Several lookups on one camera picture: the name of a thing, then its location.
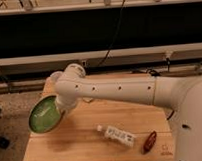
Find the green ceramic bowl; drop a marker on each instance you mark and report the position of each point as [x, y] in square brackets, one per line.
[44, 116]

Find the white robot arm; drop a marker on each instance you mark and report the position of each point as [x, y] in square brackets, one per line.
[180, 94]

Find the black caster wheel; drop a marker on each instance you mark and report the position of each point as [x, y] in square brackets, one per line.
[4, 142]

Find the white metal shelf frame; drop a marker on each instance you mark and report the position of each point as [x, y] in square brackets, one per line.
[38, 37]

